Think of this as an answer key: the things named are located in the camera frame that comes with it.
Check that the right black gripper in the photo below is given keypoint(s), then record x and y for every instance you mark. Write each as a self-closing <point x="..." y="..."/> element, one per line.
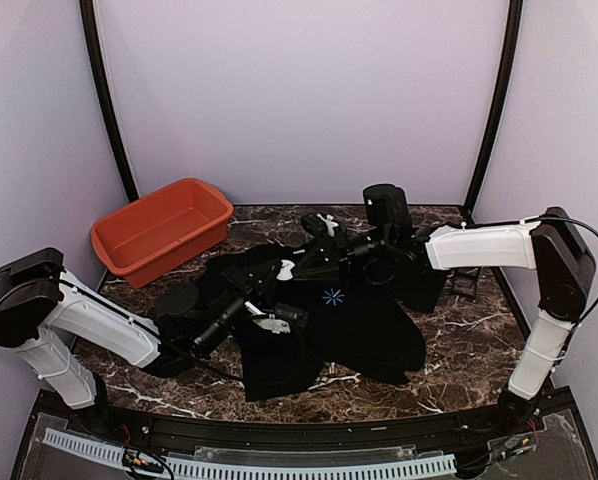
<point x="344" y="255"/>

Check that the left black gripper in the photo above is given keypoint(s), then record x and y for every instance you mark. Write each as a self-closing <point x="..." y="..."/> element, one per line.
<point x="246" y="280"/>

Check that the black t-shirt with blue logo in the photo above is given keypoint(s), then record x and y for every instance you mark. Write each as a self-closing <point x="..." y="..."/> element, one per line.
<point x="360" y="323"/>

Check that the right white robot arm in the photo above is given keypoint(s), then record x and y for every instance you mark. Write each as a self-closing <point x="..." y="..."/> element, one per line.
<point x="412" y="260"/>

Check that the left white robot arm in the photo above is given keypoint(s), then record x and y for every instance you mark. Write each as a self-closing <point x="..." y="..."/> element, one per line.
<point x="39" y="297"/>

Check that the orange plastic tub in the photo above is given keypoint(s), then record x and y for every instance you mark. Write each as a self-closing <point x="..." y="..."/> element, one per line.
<point x="157" y="233"/>

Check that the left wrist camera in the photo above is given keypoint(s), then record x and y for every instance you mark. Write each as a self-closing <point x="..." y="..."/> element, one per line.
<point x="281" y="319"/>

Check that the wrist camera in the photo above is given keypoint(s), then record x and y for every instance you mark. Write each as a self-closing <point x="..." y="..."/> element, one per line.
<point x="323" y="226"/>
<point x="281" y="319"/>

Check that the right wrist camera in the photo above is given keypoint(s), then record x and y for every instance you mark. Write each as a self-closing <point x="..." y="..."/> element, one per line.
<point x="323" y="226"/>

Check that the white slotted cable duct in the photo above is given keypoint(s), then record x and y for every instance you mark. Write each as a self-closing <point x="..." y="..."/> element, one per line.
<point x="223" y="463"/>

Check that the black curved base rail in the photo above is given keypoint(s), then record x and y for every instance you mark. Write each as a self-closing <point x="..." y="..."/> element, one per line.
<point x="551" y="444"/>

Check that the right black frame post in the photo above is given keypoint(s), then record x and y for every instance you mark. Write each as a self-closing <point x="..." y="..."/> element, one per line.
<point x="504" y="71"/>

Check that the black frame post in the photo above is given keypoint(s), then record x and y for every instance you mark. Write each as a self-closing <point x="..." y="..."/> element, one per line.
<point x="107" y="109"/>
<point x="504" y="71"/>

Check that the left black frame post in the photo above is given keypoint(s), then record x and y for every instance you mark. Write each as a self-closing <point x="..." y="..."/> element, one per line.
<point x="107" y="109"/>

